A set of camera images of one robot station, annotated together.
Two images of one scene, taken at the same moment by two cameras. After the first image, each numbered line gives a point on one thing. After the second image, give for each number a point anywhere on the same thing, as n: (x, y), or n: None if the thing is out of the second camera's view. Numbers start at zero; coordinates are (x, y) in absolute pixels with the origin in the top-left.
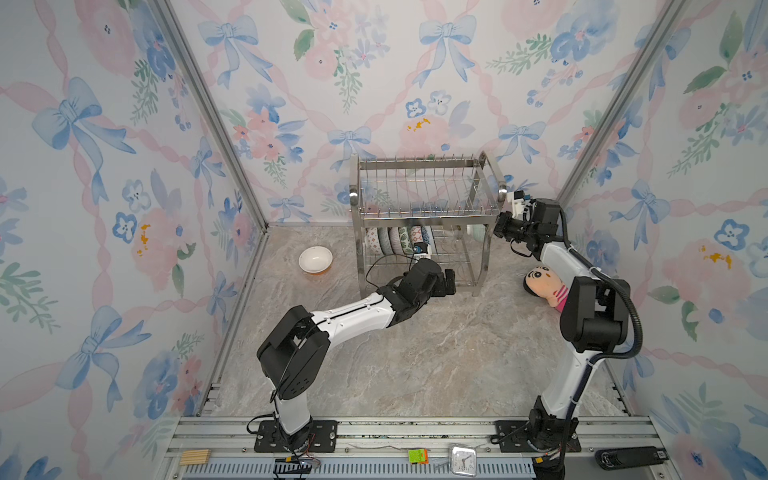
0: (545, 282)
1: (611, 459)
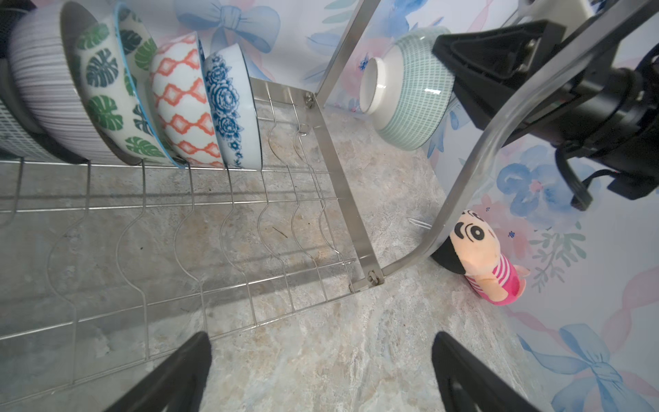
0: (473, 249)
1: None
